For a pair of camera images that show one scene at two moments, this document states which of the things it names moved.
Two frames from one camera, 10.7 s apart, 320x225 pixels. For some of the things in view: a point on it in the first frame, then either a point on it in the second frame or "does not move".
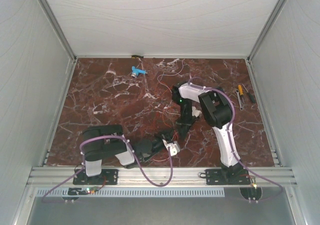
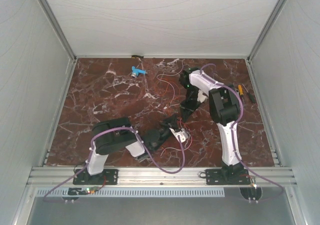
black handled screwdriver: [252, 97] does not move
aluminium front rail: [59, 176] does not move
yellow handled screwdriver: [240, 88] does not move
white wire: [169, 89] -> [172, 103]
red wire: [163, 119] -> [177, 148]
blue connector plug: [136, 72] does not move
